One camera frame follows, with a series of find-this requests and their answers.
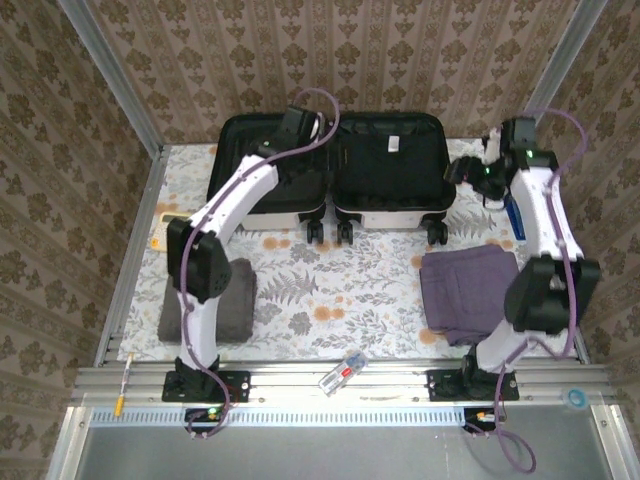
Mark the white hard-shell suitcase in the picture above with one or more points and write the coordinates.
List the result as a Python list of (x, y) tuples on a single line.
[(380, 218)]

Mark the purple trousers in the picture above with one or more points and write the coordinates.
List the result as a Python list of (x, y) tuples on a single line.
[(460, 290)]

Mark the grey towel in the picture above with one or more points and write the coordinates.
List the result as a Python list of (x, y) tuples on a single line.
[(240, 300)]

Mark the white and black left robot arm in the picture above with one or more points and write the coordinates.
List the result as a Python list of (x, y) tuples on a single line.
[(200, 325)]

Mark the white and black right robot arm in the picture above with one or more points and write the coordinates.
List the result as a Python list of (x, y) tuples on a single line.
[(545, 220)]

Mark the blue stapler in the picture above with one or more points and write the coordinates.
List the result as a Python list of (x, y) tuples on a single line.
[(515, 220)]

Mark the black garment with white tag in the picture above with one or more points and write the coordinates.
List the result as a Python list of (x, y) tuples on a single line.
[(380, 170)]

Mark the floral tablecloth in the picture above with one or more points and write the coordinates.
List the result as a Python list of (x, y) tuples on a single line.
[(350, 300)]

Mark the yellow calculator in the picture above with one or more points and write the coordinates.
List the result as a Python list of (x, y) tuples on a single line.
[(162, 232)]

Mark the clear plastic case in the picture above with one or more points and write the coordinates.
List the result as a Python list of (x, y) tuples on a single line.
[(342, 374)]

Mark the black controller board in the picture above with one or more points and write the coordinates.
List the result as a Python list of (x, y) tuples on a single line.
[(480, 419), (205, 417)]

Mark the clear tape roll blue core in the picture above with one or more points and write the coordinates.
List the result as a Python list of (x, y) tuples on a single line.
[(568, 400)]

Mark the grey metal panel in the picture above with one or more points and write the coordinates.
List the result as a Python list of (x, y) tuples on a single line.
[(325, 452)]

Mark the white pen with yellow tip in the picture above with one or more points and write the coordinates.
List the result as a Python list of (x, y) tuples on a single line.
[(125, 380)]

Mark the aluminium frame post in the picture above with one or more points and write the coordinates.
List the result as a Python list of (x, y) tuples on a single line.
[(115, 80), (560, 75)]

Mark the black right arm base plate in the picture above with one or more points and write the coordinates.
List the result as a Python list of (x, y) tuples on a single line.
[(440, 385)]

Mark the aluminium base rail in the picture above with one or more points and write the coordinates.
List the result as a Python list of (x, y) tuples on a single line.
[(300, 387)]

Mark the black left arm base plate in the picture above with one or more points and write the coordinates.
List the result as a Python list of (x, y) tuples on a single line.
[(240, 385)]

